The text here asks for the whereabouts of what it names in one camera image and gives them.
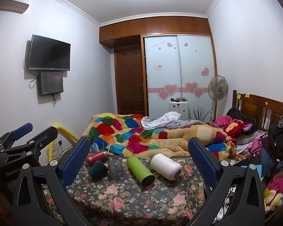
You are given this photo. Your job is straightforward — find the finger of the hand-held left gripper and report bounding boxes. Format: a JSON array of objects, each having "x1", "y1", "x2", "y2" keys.
[
  {"x1": 0, "y1": 123, "x2": 33, "y2": 149},
  {"x1": 1, "y1": 126, "x2": 59, "y2": 167}
]

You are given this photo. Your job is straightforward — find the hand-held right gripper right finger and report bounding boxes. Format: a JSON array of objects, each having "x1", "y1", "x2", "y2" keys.
[{"x1": 186, "y1": 137, "x2": 272, "y2": 226}]

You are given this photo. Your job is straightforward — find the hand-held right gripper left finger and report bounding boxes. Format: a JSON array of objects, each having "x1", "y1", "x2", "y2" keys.
[{"x1": 12, "y1": 136, "x2": 93, "y2": 226}]

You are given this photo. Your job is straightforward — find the dark green cup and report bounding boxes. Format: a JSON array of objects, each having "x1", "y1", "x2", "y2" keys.
[{"x1": 88, "y1": 160, "x2": 109, "y2": 179}]

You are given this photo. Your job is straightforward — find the clear glass cup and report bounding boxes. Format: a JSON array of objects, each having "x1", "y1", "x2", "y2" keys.
[{"x1": 108, "y1": 158, "x2": 123, "y2": 180}]

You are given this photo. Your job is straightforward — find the red bottle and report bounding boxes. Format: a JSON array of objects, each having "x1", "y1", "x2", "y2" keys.
[{"x1": 85, "y1": 152, "x2": 108, "y2": 165}]

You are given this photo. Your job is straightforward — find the blue cloth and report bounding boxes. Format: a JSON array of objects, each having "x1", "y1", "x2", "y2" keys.
[{"x1": 91, "y1": 142, "x2": 107, "y2": 153}]

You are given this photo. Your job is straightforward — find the white bottle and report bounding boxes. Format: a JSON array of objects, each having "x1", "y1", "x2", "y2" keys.
[{"x1": 150, "y1": 153, "x2": 183, "y2": 179}]

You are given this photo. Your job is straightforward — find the pink cloth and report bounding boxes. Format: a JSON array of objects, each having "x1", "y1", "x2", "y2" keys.
[{"x1": 213, "y1": 115, "x2": 234, "y2": 127}]

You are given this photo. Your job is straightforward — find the dried twigs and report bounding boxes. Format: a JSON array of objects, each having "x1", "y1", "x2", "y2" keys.
[{"x1": 193, "y1": 106, "x2": 212, "y2": 124}]

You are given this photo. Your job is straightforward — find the red plush toy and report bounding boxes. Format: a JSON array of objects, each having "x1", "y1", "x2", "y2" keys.
[{"x1": 222, "y1": 119, "x2": 255, "y2": 138}]

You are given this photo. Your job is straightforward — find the pink and purple clothes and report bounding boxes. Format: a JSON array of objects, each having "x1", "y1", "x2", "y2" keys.
[{"x1": 235, "y1": 131, "x2": 267, "y2": 156}]

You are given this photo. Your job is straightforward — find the grey striped sheet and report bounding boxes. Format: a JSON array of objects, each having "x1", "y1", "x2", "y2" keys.
[{"x1": 141, "y1": 112, "x2": 211, "y2": 130}]

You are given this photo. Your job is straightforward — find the light blue paper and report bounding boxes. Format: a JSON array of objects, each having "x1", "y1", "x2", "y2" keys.
[{"x1": 240, "y1": 164, "x2": 263, "y2": 177}]

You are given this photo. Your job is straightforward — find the small white cabinet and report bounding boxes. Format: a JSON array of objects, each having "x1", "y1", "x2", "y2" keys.
[{"x1": 168, "y1": 100, "x2": 189, "y2": 116}]

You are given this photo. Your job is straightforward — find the black bag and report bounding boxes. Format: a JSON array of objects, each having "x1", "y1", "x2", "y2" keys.
[{"x1": 226, "y1": 107, "x2": 257, "y2": 130}]

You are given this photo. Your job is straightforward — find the green bottle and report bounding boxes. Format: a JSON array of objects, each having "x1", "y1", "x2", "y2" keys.
[{"x1": 127, "y1": 155, "x2": 155, "y2": 186}]

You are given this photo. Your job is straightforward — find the colourful patchwork quilt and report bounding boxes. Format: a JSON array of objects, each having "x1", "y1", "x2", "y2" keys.
[{"x1": 84, "y1": 114, "x2": 238, "y2": 159}]

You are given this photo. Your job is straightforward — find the blue jeans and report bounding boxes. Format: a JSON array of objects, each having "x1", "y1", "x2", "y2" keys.
[{"x1": 258, "y1": 147, "x2": 274, "y2": 177}]

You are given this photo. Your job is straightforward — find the floral bedsheet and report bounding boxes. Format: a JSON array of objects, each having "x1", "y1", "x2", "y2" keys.
[{"x1": 41, "y1": 146, "x2": 208, "y2": 226}]

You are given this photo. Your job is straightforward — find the white sliding wardrobe with hearts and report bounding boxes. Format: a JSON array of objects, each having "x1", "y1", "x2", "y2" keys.
[{"x1": 148, "y1": 42, "x2": 211, "y2": 100}]

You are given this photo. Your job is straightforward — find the standing fan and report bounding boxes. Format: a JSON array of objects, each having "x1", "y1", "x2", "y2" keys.
[{"x1": 207, "y1": 75, "x2": 228, "y2": 123}]

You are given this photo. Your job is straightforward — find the wooden headboard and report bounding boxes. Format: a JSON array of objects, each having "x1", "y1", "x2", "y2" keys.
[{"x1": 232, "y1": 90, "x2": 283, "y2": 133}]

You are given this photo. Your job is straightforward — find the yellow and white toy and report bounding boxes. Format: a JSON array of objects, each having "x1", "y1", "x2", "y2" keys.
[{"x1": 264, "y1": 188, "x2": 283, "y2": 212}]

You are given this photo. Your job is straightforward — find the pile of dark clothes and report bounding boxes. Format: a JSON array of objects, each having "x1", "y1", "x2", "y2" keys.
[{"x1": 267, "y1": 114, "x2": 283, "y2": 156}]

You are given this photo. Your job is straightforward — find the pink plush toy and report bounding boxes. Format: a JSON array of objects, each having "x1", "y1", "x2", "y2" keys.
[{"x1": 265, "y1": 177, "x2": 283, "y2": 196}]

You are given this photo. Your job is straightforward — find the frosted sliding wardrobe door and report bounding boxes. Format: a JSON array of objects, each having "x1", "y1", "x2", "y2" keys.
[
  {"x1": 143, "y1": 35, "x2": 180, "y2": 121},
  {"x1": 178, "y1": 34, "x2": 215, "y2": 123}
]

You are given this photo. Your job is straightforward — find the brown wooden door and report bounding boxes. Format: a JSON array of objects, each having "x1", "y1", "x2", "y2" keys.
[{"x1": 114, "y1": 46, "x2": 147, "y2": 116}]

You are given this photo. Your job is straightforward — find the white air conditioner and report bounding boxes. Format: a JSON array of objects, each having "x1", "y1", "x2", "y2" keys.
[{"x1": 0, "y1": 0, "x2": 29, "y2": 14}]

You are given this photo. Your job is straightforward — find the wooden overhead cabinets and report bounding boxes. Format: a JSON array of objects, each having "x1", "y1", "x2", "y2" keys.
[{"x1": 99, "y1": 16, "x2": 212, "y2": 48}]

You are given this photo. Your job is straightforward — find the yellow padded rail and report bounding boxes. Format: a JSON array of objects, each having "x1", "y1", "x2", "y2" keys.
[{"x1": 47, "y1": 124, "x2": 80, "y2": 166}]

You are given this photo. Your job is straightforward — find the small black wall monitor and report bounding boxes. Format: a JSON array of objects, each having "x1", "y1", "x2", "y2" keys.
[{"x1": 37, "y1": 72, "x2": 64, "y2": 96}]

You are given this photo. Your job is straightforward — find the wall-mounted black television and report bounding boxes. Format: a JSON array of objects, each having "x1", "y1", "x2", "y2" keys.
[{"x1": 28, "y1": 34, "x2": 71, "y2": 72}]

